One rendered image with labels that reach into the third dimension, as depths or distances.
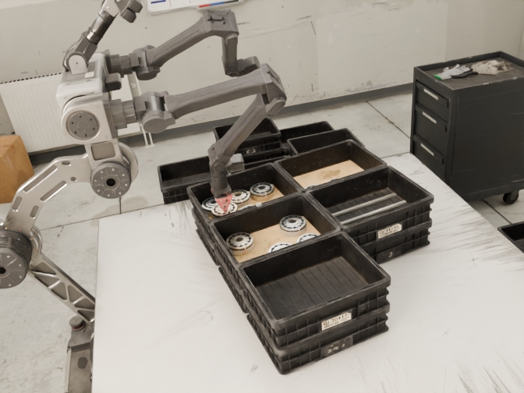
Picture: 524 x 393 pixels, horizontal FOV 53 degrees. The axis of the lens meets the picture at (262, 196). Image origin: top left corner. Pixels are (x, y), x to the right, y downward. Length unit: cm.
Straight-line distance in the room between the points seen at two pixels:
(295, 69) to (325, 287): 345
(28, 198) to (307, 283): 107
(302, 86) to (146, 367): 370
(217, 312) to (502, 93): 211
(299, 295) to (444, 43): 415
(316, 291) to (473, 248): 71
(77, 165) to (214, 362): 87
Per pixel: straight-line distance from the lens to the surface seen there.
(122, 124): 162
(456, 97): 316
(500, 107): 336
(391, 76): 542
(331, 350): 174
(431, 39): 551
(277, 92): 165
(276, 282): 183
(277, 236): 203
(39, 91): 476
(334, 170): 244
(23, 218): 220
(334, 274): 185
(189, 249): 226
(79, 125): 163
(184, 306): 200
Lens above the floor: 202
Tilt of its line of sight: 31 degrees down
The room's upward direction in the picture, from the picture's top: 7 degrees counter-clockwise
